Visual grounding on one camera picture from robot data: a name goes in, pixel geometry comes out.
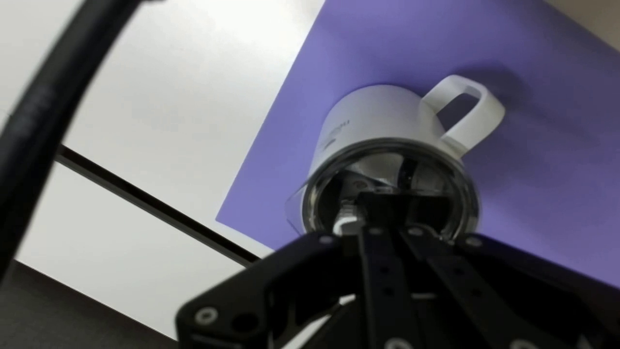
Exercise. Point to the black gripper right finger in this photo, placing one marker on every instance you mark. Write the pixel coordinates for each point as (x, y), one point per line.
(505, 297)

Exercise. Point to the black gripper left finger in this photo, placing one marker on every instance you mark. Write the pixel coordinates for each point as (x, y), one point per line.
(303, 291)

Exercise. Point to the purple mat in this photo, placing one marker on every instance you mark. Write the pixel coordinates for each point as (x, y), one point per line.
(549, 167)

